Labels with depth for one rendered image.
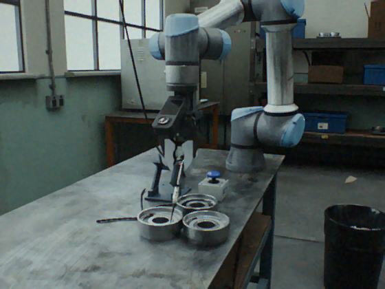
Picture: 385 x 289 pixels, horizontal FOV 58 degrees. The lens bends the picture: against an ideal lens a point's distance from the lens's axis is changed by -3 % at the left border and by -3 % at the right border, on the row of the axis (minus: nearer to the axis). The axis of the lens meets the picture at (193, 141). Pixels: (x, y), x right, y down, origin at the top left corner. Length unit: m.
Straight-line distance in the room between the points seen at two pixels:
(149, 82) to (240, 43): 1.80
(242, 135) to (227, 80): 3.41
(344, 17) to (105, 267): 4.37
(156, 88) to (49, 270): 2.53
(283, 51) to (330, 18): 3.61
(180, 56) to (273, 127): 0.53
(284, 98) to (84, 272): 0.81
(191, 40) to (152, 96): 2.39
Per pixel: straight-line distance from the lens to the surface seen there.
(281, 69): 1.19
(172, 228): 0.79
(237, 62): 4.64
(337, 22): 4.77
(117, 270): 0.72
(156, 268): 0.71
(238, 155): 1.30
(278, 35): 1.18
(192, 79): 0.79
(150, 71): 3.16
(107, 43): 3.52
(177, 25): 0.79
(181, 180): 0.82
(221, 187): 1.00
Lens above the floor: 1.17
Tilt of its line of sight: 12 degrees down
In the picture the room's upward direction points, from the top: straight up
